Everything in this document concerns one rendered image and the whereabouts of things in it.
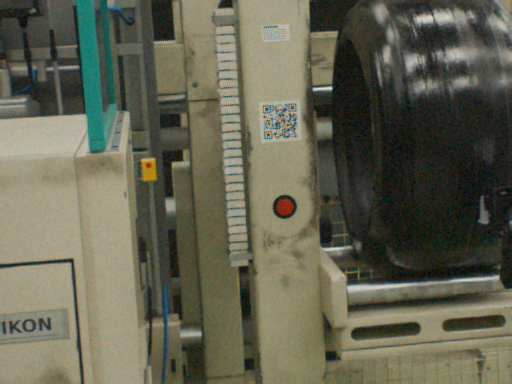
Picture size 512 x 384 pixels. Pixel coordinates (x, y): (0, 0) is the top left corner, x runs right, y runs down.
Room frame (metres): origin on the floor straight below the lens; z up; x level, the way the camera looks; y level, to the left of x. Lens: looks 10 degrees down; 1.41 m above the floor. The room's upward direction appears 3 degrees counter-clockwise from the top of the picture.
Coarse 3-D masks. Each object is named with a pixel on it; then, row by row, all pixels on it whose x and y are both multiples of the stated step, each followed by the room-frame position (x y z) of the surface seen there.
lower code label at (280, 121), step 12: (264, 108) 1.84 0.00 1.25; (276, 108) 1.85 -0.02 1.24; (288, 108) 1.85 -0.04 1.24; (264, 120) 1.84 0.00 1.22; (276, 120) 1.85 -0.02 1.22; (288, 120) 1.85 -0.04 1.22; (300, 120) 1.85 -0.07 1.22; (264, 132) 1.84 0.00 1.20; (276, 132) 1.85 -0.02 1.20; (288, 132) 1.85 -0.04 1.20; (300, 132) 1.85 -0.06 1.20
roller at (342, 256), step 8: (328, 248) 2.08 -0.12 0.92; (336, 248) 2.08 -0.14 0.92; (344, 248) 2.08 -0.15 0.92; (352, 248) 2.08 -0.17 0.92; (336, 256) 2.07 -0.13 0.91; (344, 256) 2.07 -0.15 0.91; (352, 256) 2.07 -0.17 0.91; (336, 264) 2.07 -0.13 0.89; (344, 264) 2.07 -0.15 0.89; (352, 264) 2.07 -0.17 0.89; (360, 264) 2.08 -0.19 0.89
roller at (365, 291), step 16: (464, 272) 1.83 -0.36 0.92; (480, 272) 1.83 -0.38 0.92; (496, 272) 1.83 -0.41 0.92; (352, 288) 1.79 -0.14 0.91; (368, 288) 1.79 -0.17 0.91; (384, 288) 1.79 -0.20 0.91; (400, 288) 1.80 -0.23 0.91; (416, 288) 1.80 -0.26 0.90; (432, 288) 1.80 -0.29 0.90; (448, 288) 1.80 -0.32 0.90; (464, 288) 1.81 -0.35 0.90; (480, 288) 1.81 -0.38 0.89; (496, 288) 1.82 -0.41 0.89; (352, 304) 1.79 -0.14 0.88
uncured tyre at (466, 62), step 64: (384, 0) 1.86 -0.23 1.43; (448, 0) 1.85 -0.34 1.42; (384, 64) 1.75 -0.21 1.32; (448, 64) 1.73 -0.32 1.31; (384, 128) 1.71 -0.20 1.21; (448, 128) 1.69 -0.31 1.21; (384, 192) 1.72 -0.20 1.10; (448, 192) 1.69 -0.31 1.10; (384, 256) 1.80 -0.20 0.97; (448, 256) 1.77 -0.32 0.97
